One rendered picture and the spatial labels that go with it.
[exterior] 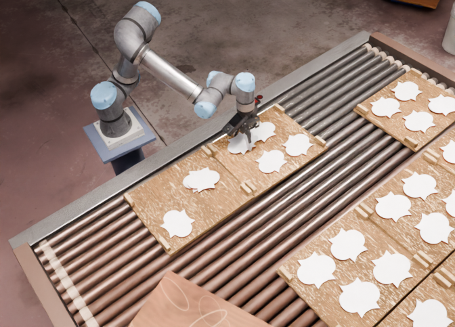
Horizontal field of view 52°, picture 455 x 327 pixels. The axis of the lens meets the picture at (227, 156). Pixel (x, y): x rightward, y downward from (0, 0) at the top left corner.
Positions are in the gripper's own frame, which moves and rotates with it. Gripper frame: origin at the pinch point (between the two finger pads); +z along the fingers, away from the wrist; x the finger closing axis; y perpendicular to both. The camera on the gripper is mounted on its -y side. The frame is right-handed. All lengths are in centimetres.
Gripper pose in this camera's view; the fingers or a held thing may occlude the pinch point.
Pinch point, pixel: (241, 143)
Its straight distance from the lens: 203.6
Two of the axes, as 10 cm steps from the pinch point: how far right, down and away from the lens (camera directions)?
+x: -6.0, -5.8, 5.5
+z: 0.2, 6.7, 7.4
